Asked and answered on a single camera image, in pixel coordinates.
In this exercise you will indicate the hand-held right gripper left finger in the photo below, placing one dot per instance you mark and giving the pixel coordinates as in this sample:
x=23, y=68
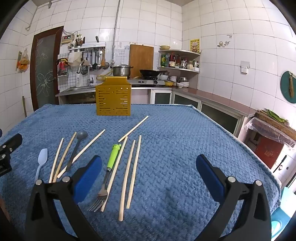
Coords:
x=89, y=176

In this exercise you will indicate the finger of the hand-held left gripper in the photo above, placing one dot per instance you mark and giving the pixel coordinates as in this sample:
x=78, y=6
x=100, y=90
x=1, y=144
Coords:
x=12, y=141

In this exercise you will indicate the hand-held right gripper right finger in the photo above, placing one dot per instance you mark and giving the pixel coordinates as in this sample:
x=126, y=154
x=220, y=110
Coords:
x=209, y=176

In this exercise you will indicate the yellow slotted utensil holder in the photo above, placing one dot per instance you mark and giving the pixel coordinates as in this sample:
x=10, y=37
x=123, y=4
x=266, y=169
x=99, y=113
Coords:
x=113, y=99

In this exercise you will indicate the row of hanging kitchen utensils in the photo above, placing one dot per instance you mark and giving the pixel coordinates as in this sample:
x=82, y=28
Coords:
x=98, y=62

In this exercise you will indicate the light blue plastic spoon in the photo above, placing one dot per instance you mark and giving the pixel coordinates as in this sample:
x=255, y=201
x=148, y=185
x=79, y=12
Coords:
x=43, y=154

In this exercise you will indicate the wooden stick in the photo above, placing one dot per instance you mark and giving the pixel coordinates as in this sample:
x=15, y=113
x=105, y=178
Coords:
x=24, y=106

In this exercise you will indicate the blue knitted blanket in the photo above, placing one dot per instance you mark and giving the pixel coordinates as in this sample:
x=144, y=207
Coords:
x=173, y=150

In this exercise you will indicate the glass door kitchen cabinets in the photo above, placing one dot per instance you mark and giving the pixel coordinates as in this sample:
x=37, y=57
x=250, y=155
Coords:
x=215, y=117

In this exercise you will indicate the red box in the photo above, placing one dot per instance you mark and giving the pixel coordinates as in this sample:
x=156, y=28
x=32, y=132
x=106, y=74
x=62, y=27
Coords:
x=269, y=151

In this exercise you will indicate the clear plastic sheet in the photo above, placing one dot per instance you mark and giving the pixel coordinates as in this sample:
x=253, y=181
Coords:
x=259, y=126

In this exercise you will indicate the red kitchen counter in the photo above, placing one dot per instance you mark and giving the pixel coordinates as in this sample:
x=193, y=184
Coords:
x=215, y=98

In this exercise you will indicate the brown frosted glass door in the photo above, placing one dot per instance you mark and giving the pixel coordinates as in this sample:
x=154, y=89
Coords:
x=45, y=69

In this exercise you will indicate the steel kitchen sink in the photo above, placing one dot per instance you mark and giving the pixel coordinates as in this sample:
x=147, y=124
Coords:
x=74, y=89

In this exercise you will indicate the plastic bag with oranges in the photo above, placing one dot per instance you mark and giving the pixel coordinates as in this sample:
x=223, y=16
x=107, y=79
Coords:
x=23, y=61

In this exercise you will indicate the wooden chopping block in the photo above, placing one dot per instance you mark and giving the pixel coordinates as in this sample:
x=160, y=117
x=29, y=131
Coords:
x=277, y=126

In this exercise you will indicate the teal plastic stool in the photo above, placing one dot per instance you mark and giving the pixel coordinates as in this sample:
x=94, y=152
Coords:
x=281, y=222

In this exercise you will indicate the green vegetables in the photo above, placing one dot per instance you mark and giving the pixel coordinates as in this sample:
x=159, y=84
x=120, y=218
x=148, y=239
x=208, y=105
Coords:
x=275, y=115

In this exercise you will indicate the stack of white bowls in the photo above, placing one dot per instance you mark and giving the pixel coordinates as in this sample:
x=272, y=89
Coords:
x=182, y=84

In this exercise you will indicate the steel faucet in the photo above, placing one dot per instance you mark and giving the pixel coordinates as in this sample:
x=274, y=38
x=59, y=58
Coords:
x=89, y=76

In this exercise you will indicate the small steel pot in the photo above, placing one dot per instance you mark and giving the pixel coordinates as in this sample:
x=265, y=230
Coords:
x=183, y=79

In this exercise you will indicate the yellow bowl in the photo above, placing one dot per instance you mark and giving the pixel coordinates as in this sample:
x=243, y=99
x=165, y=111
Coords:
x=169, y=83

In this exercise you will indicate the white hanging cloth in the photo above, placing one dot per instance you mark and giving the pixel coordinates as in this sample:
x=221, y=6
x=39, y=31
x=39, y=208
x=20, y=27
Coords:
x=74, y=58

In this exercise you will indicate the stack of white plates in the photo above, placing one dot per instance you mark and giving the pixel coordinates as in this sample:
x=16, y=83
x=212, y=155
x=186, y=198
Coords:
x=172, y=78

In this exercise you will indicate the steel gas stove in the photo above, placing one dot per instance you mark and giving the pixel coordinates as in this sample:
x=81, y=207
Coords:
x=143, y=81

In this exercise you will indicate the steel cooking pot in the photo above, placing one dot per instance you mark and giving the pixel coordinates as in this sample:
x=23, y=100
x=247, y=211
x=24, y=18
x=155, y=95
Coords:
x=120, y=70

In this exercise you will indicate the white jar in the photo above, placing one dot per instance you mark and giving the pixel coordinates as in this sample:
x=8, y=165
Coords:
x=190, y=65

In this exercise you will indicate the small steel kettle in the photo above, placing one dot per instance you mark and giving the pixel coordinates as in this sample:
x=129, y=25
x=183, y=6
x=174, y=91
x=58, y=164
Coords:
x=183, y=63

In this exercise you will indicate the green round tray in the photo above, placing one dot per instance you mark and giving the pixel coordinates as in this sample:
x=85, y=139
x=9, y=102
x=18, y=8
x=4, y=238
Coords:
x=285, y=88

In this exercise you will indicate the utensil cup with tools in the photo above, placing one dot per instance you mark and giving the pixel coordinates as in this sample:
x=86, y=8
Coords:
x=77, y=41

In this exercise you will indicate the black wok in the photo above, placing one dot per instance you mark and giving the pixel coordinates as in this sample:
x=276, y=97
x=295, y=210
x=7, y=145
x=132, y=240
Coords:
x=149, y=73

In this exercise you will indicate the red sauce bottle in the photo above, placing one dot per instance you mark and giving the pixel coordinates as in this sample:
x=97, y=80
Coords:
x=171, y=60

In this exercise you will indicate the hanging straw brush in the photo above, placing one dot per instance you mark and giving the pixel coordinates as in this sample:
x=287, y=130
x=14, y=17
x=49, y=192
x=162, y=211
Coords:
x=291, y=85

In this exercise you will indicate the green label bottle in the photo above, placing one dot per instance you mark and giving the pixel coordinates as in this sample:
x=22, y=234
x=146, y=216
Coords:
x=163, y=61

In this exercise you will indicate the wooden cutting board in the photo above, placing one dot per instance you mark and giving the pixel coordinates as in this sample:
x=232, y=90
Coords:
x=141, y=56

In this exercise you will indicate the beige bowl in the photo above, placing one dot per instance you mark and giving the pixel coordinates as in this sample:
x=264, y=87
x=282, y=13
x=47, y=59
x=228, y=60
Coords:
x=165, y=47

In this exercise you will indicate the vertical steel pipe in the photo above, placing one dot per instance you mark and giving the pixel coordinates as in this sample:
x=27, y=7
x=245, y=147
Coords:
x=115, y=34

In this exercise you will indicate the corner wall shelf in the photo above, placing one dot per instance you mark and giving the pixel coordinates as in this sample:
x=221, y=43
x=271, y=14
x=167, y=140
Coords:
x=193, y=80

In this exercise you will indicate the beige electric switch box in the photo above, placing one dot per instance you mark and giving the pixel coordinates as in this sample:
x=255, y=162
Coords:
x=67, y=39

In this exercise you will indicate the steel wall rack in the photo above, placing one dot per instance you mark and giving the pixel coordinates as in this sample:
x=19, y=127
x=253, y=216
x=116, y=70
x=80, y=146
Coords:
x=86, y=47

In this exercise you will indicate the white wall pipe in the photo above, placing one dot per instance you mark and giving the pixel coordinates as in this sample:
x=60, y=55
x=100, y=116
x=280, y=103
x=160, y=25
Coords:
x=33, y=16

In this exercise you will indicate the yellow wall poster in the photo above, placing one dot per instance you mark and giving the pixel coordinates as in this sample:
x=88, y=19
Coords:
x=194, y=45

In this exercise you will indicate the decorative wall hooks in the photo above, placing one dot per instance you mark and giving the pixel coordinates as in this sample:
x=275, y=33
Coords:
x=223, y=43

